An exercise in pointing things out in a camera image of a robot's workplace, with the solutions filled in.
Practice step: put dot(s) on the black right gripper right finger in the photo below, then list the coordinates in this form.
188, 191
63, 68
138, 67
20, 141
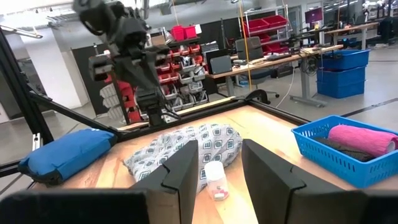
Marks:
273, 186

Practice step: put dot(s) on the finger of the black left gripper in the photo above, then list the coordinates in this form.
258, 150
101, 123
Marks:
140, 76

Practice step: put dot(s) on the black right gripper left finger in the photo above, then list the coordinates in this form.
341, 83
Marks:
178, 177

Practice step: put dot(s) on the clear pill bottle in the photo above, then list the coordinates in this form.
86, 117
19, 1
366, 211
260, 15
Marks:
215, 177

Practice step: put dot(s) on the black bandage roll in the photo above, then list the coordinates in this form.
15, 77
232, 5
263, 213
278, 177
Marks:
342, 148

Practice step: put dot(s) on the pink bandage roll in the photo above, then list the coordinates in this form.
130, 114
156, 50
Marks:
360, 138

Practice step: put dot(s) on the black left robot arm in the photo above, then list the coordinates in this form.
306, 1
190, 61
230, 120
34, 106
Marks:
105, 15

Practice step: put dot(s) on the rack of red grey bins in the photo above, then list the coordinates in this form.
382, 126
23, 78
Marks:
183, 77

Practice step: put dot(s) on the red storage box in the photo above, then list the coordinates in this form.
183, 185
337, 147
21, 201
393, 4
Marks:
190, 32
178, 33

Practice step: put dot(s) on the grey patterned cloth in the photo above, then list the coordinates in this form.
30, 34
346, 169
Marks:
214, 140

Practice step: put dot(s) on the blue plastic basket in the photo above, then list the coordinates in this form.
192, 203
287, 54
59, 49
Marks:
326, 161

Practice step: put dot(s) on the grey laptop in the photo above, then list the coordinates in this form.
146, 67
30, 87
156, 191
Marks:
221, 64

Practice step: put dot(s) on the blue fabric pouch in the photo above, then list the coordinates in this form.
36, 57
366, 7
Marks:
68, 152

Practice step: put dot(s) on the grey office chair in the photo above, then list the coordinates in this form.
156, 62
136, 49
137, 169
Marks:
248, 48

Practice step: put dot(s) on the blue storage tote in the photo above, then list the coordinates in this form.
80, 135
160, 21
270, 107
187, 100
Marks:
340, 76
345, 59
340, 90

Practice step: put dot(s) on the wooden office desk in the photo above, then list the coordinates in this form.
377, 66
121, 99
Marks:
264, 63
351, 29

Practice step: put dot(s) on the red shelf bin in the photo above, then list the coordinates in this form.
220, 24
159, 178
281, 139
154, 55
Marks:
275, 21
256, 25

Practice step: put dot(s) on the magenta screen monitor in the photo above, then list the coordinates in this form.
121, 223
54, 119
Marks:
314, 15

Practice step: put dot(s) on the silver frame bracket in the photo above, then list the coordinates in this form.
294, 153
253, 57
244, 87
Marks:
36, 141

